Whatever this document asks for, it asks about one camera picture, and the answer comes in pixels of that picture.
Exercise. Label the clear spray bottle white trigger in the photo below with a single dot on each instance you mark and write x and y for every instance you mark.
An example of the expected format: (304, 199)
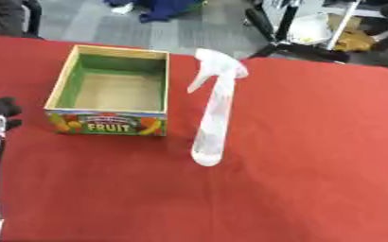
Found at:
(216, 116)

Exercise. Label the blue bag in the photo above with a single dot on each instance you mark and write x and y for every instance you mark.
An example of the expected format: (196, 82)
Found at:
(167, 8)

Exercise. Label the person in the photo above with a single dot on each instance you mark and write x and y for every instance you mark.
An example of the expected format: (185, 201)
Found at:
(4, 15)

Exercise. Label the white plastic bag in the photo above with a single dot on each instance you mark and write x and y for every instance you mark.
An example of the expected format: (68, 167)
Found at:
(311, 30)

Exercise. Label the black tripod stand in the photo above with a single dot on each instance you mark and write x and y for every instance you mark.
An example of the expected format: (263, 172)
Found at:
(283, 34)

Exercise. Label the yellow bag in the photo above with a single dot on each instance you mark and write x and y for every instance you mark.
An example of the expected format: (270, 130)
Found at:
(353, 40)

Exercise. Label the tan cardboard box green inside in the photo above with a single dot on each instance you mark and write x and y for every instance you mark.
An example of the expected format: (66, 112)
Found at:
(112, 94)

